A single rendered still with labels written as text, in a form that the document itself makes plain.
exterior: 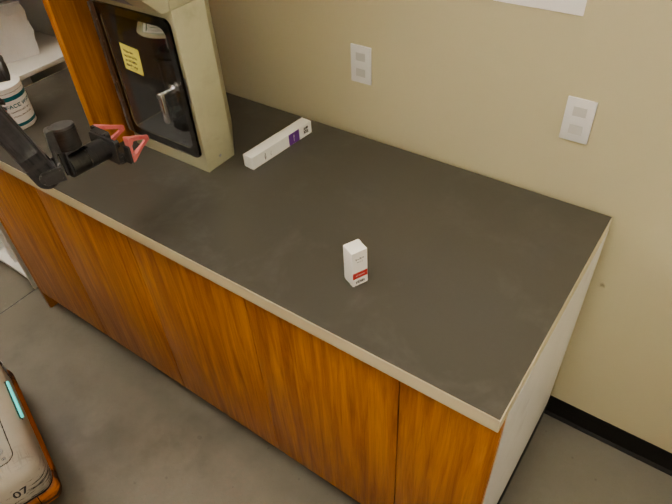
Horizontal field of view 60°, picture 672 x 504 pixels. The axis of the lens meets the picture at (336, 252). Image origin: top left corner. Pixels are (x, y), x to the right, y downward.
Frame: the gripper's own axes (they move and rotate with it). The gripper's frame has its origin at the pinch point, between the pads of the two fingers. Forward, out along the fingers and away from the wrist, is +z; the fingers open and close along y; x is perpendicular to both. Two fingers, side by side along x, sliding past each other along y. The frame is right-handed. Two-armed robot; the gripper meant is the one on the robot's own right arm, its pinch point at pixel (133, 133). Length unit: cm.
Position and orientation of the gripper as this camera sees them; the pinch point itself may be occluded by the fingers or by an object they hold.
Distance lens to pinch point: 162.6
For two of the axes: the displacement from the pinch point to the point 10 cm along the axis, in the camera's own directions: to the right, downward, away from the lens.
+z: 5.8, -5.4, 6.1
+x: 0.3, 7.7, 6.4
